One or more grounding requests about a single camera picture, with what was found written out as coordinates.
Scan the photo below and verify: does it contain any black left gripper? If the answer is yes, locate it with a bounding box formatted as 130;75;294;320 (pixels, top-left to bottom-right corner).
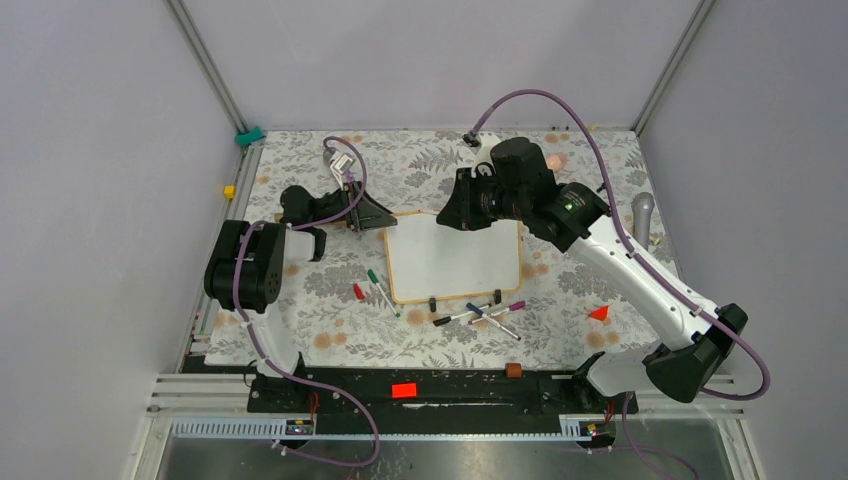
309;180;398;231

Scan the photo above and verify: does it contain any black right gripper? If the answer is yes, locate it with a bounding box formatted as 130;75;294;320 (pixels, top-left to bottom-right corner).
437;166;529;231

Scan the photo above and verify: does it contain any yellow framed whiteboard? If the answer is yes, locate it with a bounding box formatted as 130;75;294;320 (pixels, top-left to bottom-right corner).
384;212;522;305

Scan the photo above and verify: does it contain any red marker cap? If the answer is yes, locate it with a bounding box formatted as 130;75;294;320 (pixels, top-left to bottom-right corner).
353;283;366;300

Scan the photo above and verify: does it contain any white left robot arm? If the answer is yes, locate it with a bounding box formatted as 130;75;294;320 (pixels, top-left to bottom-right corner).
203;181;397;411

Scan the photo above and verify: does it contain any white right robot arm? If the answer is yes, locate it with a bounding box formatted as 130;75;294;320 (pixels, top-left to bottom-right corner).
436;133;748;412

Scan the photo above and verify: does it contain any green capped whiteboard marker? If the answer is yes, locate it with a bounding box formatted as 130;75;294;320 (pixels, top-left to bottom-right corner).
367;269;400;318

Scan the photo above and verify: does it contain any blue capped whiteboard marker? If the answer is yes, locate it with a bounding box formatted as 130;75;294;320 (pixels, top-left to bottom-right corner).
466;303;522;341

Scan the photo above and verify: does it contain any black capped whiteboard marker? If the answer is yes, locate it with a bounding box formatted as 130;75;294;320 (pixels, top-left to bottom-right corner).
432;303;493;327

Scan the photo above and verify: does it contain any magenta capped whiteboard marker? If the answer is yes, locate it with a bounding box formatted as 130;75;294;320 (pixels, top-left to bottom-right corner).
468;301;526;325

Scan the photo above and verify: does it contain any floral patterned table mat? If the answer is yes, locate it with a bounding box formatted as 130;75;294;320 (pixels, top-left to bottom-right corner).
204;131;657;369

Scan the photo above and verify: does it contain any pink toy microphone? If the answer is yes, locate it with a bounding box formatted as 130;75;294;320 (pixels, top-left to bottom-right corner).
546;153;568;172

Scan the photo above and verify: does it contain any teal corner clamp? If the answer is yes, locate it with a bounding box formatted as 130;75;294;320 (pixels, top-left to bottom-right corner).
234;127;265;148

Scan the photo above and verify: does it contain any brown cylinder block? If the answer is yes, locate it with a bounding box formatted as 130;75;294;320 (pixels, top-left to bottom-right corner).
504;362;523;379

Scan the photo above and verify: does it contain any red triangular block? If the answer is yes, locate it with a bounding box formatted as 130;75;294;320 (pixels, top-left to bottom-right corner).
588;305;609;322

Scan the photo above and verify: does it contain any red tape label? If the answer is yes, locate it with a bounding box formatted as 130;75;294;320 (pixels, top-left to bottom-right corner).
390;382;418;400

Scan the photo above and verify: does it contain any silver toy microphone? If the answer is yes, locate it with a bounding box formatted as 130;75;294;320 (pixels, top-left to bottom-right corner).
631;192;655;249

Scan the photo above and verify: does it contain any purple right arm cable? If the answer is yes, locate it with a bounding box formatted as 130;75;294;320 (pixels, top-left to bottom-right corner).
463;89;773;480

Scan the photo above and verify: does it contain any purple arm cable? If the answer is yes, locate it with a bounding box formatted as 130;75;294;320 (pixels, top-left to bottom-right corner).
231;136;382;469
463;89;773;480

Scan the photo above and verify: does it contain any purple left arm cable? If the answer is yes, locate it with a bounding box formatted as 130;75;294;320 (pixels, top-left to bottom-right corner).
231;136;382;469

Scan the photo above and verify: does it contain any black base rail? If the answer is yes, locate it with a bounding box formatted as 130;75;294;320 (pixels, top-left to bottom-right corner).
247;367;639;435

